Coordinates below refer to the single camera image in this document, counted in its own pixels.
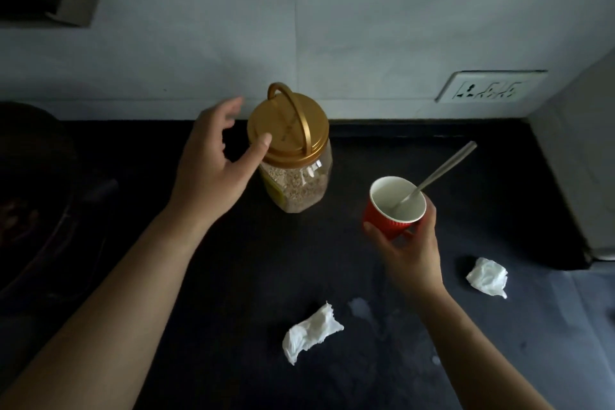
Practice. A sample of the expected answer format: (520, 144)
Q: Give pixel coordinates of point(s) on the person's left hand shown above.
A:
(206, 174)

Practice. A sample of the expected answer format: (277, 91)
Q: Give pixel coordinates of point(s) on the red ribbed paper cup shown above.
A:
(384, 220)

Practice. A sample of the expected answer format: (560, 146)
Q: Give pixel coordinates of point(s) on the person's left thumb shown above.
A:
(254, 152)

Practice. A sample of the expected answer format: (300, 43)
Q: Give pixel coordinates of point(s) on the white wall socket plate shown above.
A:
(490, 87)

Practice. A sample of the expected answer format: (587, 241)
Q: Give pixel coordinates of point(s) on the person's right hand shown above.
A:
(413, 260)

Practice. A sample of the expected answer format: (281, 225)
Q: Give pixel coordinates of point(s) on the person's right forearm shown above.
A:
(475, 357)

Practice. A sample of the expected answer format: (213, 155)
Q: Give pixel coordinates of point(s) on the small crumpled white tissue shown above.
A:
(487, 275)

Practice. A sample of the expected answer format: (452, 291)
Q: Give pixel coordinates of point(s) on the clear plastic jar of grain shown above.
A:
(298, 188)

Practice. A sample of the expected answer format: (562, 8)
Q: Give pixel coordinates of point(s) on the dark cooking pan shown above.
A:
(38, 193)

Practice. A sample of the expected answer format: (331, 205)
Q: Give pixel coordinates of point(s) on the long crumpled white tissue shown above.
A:
(307, 335)

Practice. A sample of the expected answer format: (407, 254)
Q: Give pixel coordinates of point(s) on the metal spoon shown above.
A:
(442, 169)

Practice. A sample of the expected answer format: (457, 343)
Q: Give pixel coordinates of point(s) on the person's right thumb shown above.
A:
(377, 233)

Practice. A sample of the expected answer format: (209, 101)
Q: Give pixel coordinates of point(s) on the person's left forearm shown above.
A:
(110, 309)

